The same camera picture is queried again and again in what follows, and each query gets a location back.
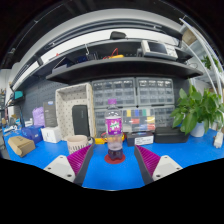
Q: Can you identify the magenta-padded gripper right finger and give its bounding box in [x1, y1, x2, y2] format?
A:
[133, 144, 183, 186]

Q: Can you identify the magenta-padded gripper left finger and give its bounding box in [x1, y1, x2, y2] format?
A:
[43, 144, 95, 187]

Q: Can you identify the purple-labelled clear drink bottle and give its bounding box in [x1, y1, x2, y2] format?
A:
[104, 98, 124, 162]

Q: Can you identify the beige patterned mug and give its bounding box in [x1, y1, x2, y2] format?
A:
[65, 134, 95, 155]

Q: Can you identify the black case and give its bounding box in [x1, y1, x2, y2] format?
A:
[153, 126, 190, 144]

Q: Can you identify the small white box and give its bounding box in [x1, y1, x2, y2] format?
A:
[40, 126, 63, 144]

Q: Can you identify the blue box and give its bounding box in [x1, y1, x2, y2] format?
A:
[21, 124, 44, 144]

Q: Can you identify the brown cardboard box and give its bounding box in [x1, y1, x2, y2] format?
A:
[7, 135, 37, 158]

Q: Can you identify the black rounded speaker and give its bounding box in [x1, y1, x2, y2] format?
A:
[72, 104, 91, 137]

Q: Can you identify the clear box with coloured parts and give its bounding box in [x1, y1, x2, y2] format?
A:
[121, 108, 157, 133]

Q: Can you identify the dark grey box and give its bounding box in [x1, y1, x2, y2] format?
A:
[42, 100, 58, 128]

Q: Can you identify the purple bag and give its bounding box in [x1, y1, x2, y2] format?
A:
[31, 106, 46, 128]

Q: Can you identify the flat white device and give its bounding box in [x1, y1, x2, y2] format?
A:
[213, 130, 224, 149]

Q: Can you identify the white perforated basket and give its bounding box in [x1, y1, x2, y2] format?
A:
[54, 82, 97, 139]

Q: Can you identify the green potted plant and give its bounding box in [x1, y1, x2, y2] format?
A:
[169, 84, 224, 138]

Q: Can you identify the white metal shelf unit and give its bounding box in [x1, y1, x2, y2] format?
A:
[179, 17, 224, 101]

